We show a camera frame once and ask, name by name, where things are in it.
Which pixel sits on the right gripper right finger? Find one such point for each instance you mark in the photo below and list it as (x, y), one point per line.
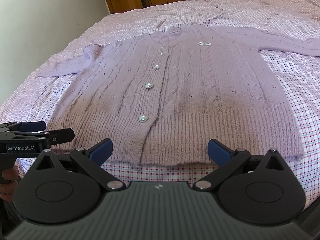
(258, 189)

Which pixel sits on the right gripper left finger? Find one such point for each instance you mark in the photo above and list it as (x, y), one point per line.
(61, 188)

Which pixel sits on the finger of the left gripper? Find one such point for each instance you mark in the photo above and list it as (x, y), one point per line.
(23, 126)
(60, 135)

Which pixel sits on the lilac knitted cardigan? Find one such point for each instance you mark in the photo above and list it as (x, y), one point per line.
(161, 97)

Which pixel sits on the person's left hand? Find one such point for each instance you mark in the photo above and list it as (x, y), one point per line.
(7, 190)

